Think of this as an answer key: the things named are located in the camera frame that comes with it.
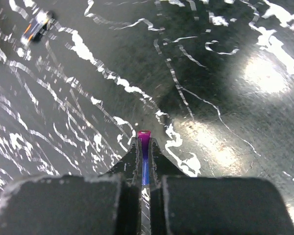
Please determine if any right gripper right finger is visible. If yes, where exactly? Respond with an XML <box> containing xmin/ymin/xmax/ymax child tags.
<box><xmin>148</xmin><ymin>139</ymin><xmax>294</xmax><ymax>235</ymax></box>

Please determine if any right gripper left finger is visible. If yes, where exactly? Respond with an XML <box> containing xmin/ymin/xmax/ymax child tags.
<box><xmin>0</xmin><ymin>139</ymin><xmax>141</xmax><ymax>235</ymax></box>

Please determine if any dark blue battery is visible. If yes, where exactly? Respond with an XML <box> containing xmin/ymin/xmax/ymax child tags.
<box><xmin>138</xmin><ymin>130</ymin><xmax>151</xmax><ymax>185</ymax></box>

